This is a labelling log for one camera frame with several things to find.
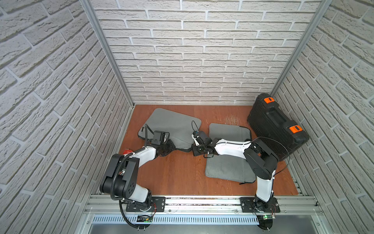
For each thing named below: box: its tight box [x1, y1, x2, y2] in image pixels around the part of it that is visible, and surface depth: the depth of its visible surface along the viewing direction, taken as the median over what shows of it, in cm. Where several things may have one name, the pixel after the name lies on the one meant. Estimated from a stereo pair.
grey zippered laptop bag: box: [137, 108, 202, 150], surface depth 109 cm
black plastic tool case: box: [247, 93, 310, 161], surface depth 83 cm
